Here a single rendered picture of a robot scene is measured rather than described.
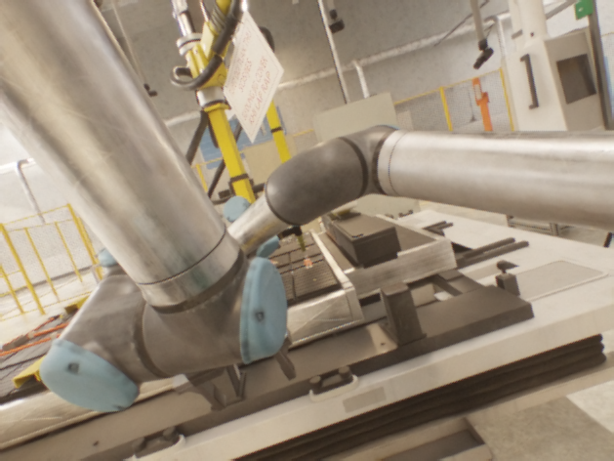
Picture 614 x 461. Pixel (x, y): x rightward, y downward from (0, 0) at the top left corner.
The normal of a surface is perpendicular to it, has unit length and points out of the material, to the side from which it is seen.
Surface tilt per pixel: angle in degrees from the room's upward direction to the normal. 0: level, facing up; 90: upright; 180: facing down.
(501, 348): 90
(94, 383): 114
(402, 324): 90
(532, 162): 59
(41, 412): 90
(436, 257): 90
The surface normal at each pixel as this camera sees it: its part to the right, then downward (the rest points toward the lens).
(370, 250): 0.09, 0.15
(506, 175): -0.78, 0.11
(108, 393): -0.13, 0.62
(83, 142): 0.32, 0.40
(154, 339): -0.25, 0.03
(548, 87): -0.83, 0.34
